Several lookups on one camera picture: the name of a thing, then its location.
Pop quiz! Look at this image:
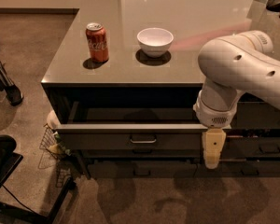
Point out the wire basket with items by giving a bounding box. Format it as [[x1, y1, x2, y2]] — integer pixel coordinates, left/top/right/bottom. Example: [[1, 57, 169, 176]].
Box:
[[38, 110, 71, 169]]

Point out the black office chair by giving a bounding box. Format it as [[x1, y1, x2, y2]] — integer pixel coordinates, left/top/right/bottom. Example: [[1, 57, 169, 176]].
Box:
[[0, 134, 77, 224]]

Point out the black striped stand leg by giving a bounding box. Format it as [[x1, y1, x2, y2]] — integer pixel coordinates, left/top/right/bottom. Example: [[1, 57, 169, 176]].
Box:
[[0, 61, 23, 106]]

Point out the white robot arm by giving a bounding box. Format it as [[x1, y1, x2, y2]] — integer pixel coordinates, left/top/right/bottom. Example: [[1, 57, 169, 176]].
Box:
[[193, 30, 280, 169]]

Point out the grey drawer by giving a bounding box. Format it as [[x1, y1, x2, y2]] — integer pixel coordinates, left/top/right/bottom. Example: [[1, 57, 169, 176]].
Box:
[[194, 161, 280, 177], [57, 103, 206, 150], [88, 161, 197, 178], [231, 102, 280, 129], [222, 137, 280, 159], [82, 149, 201, 159]]

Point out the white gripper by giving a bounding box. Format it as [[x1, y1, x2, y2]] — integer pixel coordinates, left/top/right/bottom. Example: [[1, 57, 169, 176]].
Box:
[[193, 92, 237, 169]]

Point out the red soda can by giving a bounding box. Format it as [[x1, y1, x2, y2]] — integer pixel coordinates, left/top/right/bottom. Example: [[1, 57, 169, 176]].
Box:
[[85, 22, 109, 63]]

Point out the grey drawer cabinet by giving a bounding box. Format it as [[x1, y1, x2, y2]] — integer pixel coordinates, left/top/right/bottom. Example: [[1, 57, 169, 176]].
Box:
[[42, 0, 280, 177]]

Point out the white ceramic bowl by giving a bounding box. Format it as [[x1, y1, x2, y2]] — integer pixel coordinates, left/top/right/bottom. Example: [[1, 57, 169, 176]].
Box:
[[137, 28, 174, 58]]

